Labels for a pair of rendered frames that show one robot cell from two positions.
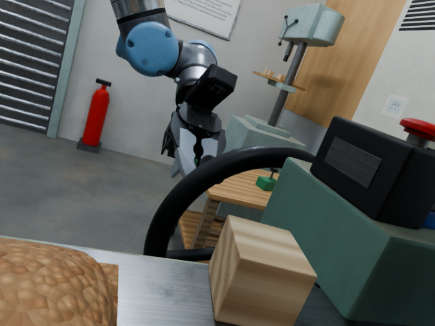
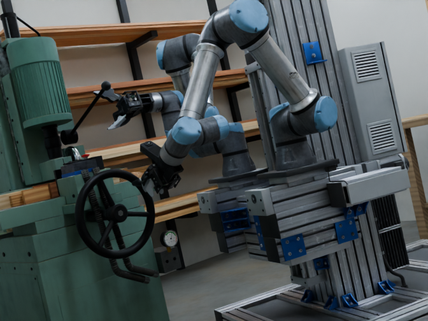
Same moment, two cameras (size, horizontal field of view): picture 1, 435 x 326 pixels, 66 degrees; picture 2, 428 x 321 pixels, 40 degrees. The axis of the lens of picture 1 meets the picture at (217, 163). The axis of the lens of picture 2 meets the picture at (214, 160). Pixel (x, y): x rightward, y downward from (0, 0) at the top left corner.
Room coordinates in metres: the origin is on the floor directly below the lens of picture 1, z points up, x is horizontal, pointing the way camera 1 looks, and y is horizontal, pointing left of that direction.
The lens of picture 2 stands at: (2.28, -0.38, 0.94)
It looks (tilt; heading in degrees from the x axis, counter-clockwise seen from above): 1 degrees down; 161
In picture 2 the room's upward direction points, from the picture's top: 13 degrees counter-clockwise
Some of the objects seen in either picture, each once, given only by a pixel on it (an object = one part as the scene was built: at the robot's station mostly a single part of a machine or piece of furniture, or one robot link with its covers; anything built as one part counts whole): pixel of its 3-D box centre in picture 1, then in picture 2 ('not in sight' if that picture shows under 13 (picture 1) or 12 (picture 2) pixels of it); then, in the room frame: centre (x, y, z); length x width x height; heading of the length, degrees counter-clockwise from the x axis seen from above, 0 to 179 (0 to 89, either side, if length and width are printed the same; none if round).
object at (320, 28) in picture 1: (274, 119); not in sight; (2.48, -0.28, 0.79); 0.62 x 0.48 x 1.58; 19
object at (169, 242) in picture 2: not in sight; (168, 241); (0.19, 0.11, 0.65); 0.06 x 0.04 x 0.08; 111
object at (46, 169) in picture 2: not in sight; (57, 171); (0.06, -0.21, 0.99); 0.14 x 0.07 x 0.09; 21
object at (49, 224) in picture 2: not in sight; (76, 215); (0.14, -0.19, 0.82); 0.40 x 0.21 x 0.04; 111
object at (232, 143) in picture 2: not in sight; (230, 136); (-0.12, 0.56, 0.98); 0.13 x 0.12 x 0.14; 55
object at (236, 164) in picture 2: not in sight; (237, 162); (-0.11, 0.56, 0.87); 0.15 x 0.15 x 0.10
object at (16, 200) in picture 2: not in sight; (86, 184); (0.05, -0.12, 0.92); 0.59 x 0.02 x 0.04; 111
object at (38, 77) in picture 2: not in sight; (39, 84); (0.08, -0.21, 1.32); 0.18 x 0.18 x 0.31
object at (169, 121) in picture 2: not in sight; (177, 125); (0.11, 0.26, 1.07); 0.11 x 0.08 x 0.11; 55
